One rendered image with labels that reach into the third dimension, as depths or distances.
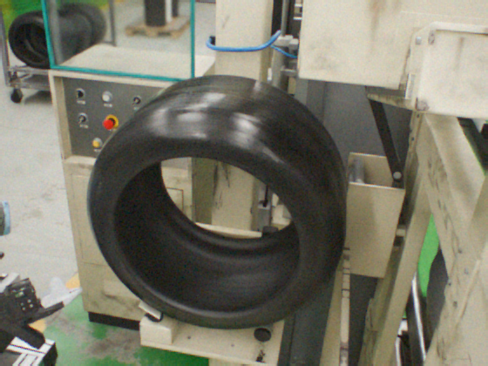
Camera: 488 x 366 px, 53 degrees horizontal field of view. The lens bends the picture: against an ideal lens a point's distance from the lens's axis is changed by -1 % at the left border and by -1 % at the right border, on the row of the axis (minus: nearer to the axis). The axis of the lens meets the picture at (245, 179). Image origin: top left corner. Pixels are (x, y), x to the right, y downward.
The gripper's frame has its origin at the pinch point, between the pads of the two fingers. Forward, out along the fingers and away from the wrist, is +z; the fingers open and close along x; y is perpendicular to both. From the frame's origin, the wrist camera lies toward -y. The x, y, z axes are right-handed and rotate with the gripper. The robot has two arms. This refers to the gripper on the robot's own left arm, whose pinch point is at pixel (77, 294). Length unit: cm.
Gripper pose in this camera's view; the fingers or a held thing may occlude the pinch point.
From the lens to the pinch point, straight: 125.5
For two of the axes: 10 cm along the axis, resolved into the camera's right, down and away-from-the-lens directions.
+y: -2.4, -9.4, -2.6
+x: -4.5, -1.3, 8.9
